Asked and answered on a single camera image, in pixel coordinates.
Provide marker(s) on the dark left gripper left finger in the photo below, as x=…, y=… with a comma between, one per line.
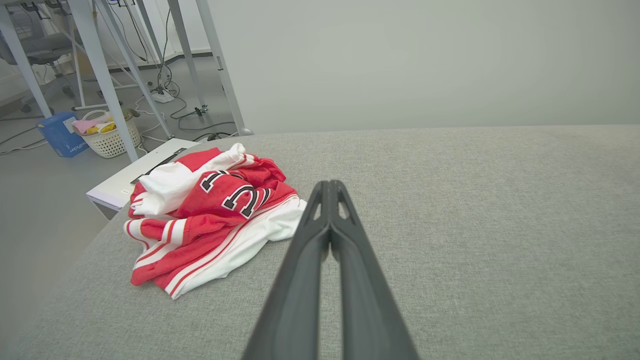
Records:
x=295, y=290

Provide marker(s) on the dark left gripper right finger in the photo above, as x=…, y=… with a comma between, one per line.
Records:
x=365, y=300

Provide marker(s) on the red and white jersey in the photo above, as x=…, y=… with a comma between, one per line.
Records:
x=210, y=235

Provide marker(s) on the grey fabric sofa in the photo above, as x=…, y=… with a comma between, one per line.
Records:
x=500, y=250

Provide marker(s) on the white flat cabinet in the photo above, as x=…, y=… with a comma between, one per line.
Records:
x=115, y=190

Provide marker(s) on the white plastic laundry basket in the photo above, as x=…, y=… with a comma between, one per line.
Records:
x=112, y=144

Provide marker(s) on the white power strip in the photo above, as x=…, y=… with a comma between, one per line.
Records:
x=162, y=96

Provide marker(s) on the yellow cloth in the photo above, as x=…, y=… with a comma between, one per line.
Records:
x=105, y=128

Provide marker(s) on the pink cloth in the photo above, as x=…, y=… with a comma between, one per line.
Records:
x=85, y=125

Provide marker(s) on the blue cardboard box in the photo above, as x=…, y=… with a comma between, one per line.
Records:
x=57, y=135

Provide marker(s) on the grey office chair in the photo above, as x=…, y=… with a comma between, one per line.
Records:
x=45, y=47

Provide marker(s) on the grey metal table frame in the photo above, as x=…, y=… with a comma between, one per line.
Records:
x=95, y=60
x=225, y=85

